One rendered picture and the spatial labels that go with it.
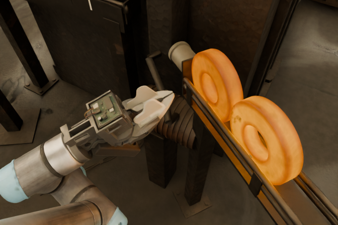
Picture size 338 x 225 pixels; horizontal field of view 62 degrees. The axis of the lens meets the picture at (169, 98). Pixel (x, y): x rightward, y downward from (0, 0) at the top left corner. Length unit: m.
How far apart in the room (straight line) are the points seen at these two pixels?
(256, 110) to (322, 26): 1.73
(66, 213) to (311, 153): 1.15
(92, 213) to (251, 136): 0.32
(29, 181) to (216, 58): 0.41
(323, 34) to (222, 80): 1.60
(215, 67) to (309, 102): 1.13
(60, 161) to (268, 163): 0.36
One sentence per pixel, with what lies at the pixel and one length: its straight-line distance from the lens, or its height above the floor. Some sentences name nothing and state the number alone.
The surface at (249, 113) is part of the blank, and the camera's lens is 0.49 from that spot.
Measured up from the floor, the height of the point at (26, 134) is 0.01.
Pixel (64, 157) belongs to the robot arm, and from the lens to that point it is 0.55.
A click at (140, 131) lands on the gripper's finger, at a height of 0.70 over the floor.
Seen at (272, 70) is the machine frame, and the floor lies 0.07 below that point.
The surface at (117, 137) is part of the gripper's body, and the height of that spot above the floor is 0.69.
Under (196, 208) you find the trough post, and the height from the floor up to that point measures 0.01.
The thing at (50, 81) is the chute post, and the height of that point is 0.01.
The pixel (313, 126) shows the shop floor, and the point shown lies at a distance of 1.54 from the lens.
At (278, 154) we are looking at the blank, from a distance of 0.47.
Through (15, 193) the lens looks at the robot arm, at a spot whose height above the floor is 0.65.
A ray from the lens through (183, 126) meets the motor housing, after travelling 0.76.
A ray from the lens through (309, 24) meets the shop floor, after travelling 2.14.
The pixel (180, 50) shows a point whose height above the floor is 0.69.
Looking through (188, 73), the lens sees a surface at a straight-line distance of 0.65.
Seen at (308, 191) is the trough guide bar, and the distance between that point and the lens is 0.55.
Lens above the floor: 1.15
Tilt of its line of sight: 51 degrees down
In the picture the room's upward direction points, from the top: straight up
